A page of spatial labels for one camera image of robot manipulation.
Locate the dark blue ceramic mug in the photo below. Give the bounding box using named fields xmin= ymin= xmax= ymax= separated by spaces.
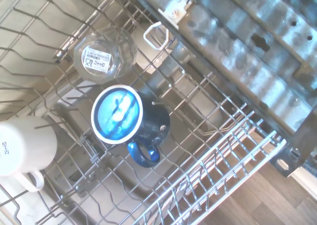
xmin=91 ymin=85 xmax=171 ymax=168

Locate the dishwasher metal body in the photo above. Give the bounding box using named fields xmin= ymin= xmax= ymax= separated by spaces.
xmin=123 ymin=0 xmax=317 ymax=178

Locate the grey wire dishwasher rack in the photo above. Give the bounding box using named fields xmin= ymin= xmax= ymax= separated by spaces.
xmin=0 ymin=0 xmax=288 ymax=225

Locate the white dishwasher latch bracket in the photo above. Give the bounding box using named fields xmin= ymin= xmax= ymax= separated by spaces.
xmin=143 ymin=0 xmax=193 ymax=50

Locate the clear glass with label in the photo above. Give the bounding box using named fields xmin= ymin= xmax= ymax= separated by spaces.
xmin=73 ymin=26 xmax=138 ymax=81

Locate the white ceramic mug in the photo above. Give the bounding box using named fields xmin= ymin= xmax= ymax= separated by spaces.
xmin=0 ymin=115 xmax=58 ymax=192

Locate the grey wire fold-down shelf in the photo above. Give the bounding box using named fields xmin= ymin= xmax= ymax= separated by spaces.
xmin=133 ymin=115 xmax=288 ymax=225

